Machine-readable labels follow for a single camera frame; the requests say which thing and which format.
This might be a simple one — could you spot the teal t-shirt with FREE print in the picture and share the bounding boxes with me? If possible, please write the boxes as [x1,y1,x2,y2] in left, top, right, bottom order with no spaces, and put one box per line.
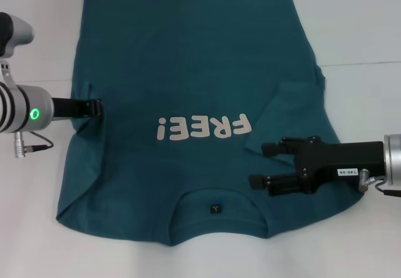
[55,0,364,247]

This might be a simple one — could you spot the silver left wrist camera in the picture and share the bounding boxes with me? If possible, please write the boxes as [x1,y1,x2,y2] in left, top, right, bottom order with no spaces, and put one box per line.
[0,11,36,59]

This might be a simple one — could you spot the left camera mount bracket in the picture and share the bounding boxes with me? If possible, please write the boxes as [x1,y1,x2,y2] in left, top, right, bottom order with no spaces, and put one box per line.
[0,58,16,90]

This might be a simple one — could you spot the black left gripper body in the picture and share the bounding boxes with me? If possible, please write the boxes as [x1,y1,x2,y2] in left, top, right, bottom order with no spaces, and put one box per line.
[51,98,90,120]

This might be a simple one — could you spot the left arm cable with connector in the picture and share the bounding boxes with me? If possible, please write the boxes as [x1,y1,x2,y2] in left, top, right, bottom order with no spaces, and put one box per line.
[14,130,56,159]

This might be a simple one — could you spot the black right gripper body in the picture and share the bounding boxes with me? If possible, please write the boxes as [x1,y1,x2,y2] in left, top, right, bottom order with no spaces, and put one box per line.
[293,136,388,195]

